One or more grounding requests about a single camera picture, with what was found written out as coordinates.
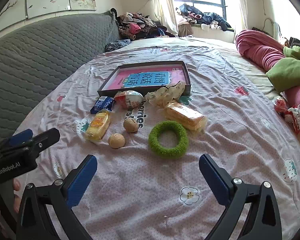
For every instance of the pink printed bed sheet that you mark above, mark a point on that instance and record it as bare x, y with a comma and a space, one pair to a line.
145, 192

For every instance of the yellow cake packet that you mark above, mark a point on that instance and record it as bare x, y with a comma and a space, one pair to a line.
97, 126

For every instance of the pink blanket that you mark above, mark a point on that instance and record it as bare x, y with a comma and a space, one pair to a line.
260, 50

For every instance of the red white round snack packet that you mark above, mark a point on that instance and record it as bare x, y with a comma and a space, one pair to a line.
128, 100

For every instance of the pink and blue book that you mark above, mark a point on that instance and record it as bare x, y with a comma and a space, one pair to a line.
150, 78

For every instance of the red white snack bag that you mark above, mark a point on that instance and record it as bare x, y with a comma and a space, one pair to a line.
280, 106

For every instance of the dark blue patterned cloth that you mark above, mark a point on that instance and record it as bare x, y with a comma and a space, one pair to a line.
116, 45

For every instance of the red white candy toy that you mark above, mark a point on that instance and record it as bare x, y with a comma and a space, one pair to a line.
295, 117

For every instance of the green cloth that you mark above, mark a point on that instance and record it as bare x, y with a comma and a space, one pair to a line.
287, 72

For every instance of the clothes heap on windowsill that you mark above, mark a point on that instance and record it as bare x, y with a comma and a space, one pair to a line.
207, 17

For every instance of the person's left hand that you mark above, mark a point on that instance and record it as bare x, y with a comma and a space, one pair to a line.
16, 185

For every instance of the long orange cake packet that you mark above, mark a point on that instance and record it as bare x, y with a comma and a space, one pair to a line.
185, 116

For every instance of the dark cardboard box tray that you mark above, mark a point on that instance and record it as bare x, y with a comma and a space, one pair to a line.
187, 80

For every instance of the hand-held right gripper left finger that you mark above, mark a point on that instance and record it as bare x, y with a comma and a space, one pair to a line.
81, 180

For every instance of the walnut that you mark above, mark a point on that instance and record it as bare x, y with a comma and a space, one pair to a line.
130, 125
116, 141

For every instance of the blue snack packet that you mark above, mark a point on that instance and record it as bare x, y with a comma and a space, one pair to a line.
101, 105

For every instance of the cream mesh pouch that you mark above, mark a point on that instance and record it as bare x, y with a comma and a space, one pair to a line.
162, 95

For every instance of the cream curtain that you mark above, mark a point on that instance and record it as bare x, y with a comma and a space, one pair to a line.
165, 7
241, 7

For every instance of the brown cloth bundle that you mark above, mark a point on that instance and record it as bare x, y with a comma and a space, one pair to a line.
185, 30

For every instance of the beige bed sheet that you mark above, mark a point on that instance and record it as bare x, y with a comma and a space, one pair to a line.
250, 72

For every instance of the pile of clothes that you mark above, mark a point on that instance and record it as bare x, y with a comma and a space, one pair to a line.
140, 27

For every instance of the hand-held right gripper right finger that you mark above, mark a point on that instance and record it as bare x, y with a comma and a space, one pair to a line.
215, 177

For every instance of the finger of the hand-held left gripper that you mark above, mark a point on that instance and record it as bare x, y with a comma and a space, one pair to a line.
47, 137
21, 136

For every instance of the grey quilted headboard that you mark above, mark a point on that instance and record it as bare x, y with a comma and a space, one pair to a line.
40, 55

